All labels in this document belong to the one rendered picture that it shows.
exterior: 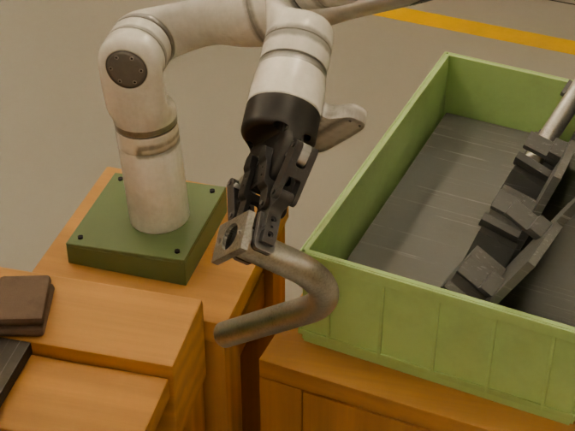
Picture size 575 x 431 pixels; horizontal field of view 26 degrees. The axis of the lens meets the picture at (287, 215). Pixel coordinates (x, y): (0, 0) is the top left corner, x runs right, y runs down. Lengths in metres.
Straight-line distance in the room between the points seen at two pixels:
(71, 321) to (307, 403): 0.37
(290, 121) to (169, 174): 0.65
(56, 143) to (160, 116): 1.98
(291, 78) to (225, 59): 2.87
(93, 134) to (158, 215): 1.90
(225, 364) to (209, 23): 0.50
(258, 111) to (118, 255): 0.70
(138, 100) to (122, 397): 0.41
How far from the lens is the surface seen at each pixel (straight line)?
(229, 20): 1.67
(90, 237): 1.90
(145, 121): 1.77
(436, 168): 2.11
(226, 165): 3.58
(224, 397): 1.90
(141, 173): 1.82
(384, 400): 1.78
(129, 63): 1.72
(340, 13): 1.62
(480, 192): 2.06
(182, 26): 1.75
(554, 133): 1.98
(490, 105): 2.23
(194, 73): 4.01
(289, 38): 1.25
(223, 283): 1.86
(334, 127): 1.25
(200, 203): 1.94
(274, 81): 1.22
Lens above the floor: 2.06
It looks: 37 degrees down
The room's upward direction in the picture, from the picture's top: straight up
